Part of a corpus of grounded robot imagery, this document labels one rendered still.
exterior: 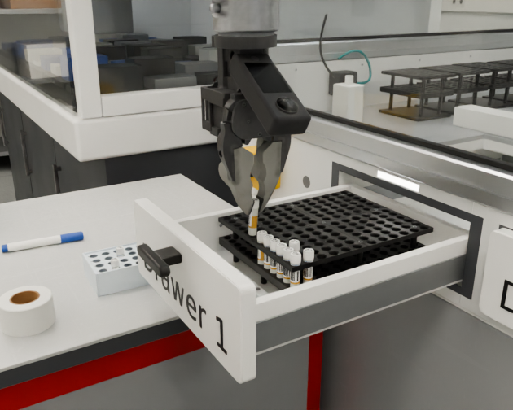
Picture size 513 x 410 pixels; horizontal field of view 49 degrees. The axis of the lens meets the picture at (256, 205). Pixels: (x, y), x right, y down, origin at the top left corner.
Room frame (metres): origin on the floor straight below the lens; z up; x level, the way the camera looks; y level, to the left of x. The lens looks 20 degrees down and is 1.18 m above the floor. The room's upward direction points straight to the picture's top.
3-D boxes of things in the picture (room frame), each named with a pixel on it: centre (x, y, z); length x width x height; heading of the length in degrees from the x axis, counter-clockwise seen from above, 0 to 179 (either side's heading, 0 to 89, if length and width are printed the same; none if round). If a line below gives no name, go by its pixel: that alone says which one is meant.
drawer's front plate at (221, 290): (0.59, 0.08, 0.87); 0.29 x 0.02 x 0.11; 31
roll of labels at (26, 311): (0.67, 0.31, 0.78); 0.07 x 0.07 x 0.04
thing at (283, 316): (0.70, -0.10, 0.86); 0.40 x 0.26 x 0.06; 121
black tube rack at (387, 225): (0.70, -0.09, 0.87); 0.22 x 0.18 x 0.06; 121
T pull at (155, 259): (0.58, 0.11, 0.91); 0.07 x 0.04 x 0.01; 31
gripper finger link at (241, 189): (0.66, 0.03, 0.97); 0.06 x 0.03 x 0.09; 31
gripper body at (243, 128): (0.68, 0.02, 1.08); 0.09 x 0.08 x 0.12; 31
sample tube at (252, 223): (0.66, 0.00, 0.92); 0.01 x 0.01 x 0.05
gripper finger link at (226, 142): (0.64, 0.02, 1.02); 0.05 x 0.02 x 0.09; 121
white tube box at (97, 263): (0.81, 0.20, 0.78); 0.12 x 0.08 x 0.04; 119
